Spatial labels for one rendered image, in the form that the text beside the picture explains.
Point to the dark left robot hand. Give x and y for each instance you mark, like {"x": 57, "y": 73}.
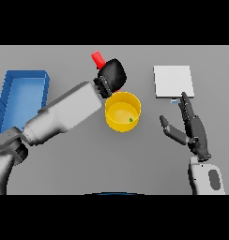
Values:
{"x": 113, "y": 74}

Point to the dark right robot hand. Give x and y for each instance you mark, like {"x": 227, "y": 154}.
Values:
{"x": 194, "y": 128}

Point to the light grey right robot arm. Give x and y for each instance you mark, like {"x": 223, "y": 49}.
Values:
{"x": 205, "y": 178}

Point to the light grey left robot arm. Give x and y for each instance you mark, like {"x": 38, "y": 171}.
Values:
{"x": 60, "y": 115}

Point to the yellow bowl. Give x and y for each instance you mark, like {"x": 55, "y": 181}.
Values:
{"x": 122, "y": 112}

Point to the green nut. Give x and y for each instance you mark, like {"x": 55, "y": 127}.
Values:
{"x": 131, "y": 120}

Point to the pale square measuring scale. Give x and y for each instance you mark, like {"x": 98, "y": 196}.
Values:
{"x": 173, "y": 82}

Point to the blue tray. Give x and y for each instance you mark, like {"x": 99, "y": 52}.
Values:
{"x": 21, "y": 98}

